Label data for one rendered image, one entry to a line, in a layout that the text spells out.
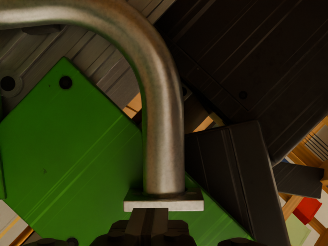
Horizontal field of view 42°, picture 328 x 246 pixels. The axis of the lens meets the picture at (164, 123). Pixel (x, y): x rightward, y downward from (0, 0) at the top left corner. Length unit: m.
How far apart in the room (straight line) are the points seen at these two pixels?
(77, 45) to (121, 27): 0.07
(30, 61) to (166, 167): 0.14
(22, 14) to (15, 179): 0.13
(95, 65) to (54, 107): 0.05
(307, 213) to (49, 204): 3.83
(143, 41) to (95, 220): 0.14
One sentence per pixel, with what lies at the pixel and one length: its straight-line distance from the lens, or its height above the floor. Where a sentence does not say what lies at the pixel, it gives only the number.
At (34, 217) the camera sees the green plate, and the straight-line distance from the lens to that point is 0.35.
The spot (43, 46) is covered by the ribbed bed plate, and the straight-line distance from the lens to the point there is 0.36.
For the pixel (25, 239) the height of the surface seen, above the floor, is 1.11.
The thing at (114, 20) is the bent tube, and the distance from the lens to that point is 0.30.
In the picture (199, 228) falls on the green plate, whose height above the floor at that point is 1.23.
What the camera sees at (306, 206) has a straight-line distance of 4.16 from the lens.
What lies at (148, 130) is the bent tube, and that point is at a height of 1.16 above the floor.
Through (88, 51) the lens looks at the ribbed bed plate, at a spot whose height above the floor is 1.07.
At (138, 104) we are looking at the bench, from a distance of 1.16.
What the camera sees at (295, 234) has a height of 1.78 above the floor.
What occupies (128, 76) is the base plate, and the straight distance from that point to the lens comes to 0.92.
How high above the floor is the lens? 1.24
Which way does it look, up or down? 14 degrees down
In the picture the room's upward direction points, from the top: 135 degrees clockwise
